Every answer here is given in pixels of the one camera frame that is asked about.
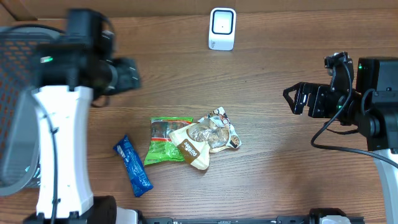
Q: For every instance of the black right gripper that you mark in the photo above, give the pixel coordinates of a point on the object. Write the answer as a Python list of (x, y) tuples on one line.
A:
[(316, 91)]

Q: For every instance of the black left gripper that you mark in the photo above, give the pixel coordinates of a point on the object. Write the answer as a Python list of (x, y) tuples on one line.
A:
[(129, 76)]

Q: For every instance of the green snack bag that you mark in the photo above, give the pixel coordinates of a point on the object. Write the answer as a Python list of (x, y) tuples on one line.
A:
[(161, 148)]

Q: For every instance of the blue snack bar wrapper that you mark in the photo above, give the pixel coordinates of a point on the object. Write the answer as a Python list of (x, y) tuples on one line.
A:
[(134, 166)]

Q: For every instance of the beige cookie bag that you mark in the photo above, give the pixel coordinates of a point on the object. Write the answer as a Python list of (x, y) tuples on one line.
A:
[(211, 134)]

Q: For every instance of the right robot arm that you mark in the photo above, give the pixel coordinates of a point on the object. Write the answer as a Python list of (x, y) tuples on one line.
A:
[(365, 96)]

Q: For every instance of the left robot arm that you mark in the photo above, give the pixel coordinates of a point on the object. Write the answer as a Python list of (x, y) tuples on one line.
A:
[(73, 71)]

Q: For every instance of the white barcode scanner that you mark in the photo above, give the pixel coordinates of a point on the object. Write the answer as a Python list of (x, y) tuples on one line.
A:
[(222, 29)]

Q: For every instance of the grey plastic basket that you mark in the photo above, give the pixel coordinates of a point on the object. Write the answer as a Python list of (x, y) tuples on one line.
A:
[(20, 154)]

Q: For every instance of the black rail at table edge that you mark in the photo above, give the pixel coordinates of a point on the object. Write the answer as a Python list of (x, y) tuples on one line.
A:
[(315, 216)]

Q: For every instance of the brown cardboard back wall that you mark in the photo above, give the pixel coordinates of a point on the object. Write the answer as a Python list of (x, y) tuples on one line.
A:
[(37, 9)]

